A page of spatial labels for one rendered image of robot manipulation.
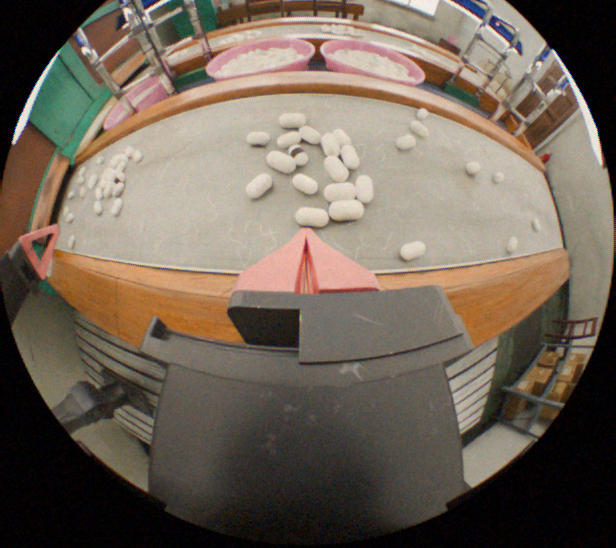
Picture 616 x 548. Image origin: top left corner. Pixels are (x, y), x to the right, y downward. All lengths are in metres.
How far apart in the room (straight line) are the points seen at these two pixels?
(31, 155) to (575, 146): 5.32
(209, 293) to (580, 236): 4.54
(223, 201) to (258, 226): 0.06
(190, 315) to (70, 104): 0.93
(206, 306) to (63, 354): 1.69
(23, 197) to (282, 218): 0.86
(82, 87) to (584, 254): 5.40
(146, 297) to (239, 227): 0.15
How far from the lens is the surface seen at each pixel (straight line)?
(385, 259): 0.22
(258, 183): 0.21
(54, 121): 0.94
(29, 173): 0.89
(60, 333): 1.79
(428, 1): 6.21
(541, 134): 4.69
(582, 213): 4.44
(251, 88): 0.37
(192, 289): 0.21
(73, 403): 0.54
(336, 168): 0.22
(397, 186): 0.26
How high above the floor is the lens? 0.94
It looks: 76 degrees down
